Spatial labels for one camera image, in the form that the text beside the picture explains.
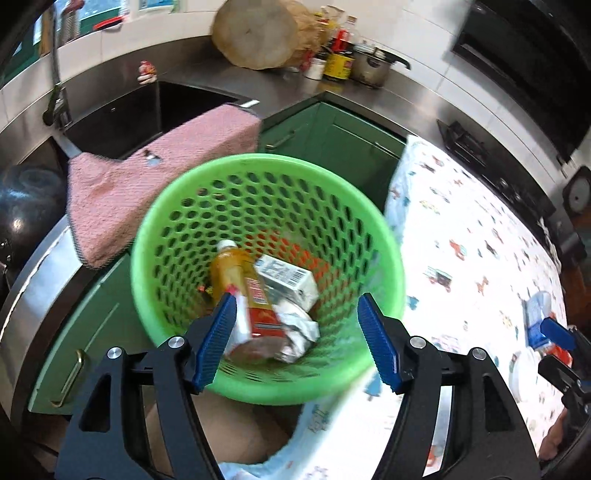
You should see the printed cartoon tablecloth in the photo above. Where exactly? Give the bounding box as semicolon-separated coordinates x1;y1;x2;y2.
217;135;568;480

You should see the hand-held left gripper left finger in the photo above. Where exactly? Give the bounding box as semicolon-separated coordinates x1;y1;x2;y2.
55;292;238;480

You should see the round wooden chopping block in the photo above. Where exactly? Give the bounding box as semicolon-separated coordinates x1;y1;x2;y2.
211;0;319;71

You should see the steel pressure cooker pot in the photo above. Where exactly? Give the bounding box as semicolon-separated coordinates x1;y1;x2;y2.
351;44;411;89

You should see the blue white packet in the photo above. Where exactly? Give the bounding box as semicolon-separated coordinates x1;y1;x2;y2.
524;292;561;352

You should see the red capped sauce bottle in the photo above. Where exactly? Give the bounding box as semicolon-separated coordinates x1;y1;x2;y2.
330;28;354;54

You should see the yellow tin can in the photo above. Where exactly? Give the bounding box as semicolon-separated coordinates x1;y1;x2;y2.
322;50;356;83

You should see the red label plastic bottle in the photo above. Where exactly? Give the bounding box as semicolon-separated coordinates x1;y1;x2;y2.
210;240;289;365

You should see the green perforated plastic basket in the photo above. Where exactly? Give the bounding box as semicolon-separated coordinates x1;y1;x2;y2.
130;154;407;407

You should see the person's right hand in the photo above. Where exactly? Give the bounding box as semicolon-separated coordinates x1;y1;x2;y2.
539;413;570;462

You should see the pink towel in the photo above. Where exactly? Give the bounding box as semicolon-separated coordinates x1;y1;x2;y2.
67;104;262;271

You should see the silver foil paper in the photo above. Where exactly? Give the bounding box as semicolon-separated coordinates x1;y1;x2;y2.
272;298;321;363

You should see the black wok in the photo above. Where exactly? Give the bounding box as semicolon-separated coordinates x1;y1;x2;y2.
0;164;68;296

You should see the black gas stove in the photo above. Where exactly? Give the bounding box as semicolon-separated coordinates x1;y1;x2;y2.
436;119;557;227

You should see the green framed window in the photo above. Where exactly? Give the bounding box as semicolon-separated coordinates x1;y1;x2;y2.
0;0;134;88

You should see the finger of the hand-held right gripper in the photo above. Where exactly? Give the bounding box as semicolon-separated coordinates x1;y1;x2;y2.
538;354;591;395
540;318;591;358

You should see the black range hood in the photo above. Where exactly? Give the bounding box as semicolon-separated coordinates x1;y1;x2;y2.
450;0;591;164

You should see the steel kitchen faucet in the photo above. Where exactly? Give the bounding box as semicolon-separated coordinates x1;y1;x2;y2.
42;0;75;130

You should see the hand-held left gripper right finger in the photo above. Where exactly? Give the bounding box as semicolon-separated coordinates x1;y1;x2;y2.
358;292;541;480

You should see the dark kitchen sink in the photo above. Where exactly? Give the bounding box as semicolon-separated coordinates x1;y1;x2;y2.
62;80;241;160

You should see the white green milk carton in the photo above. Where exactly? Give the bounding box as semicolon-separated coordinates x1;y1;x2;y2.
253;255;320;311

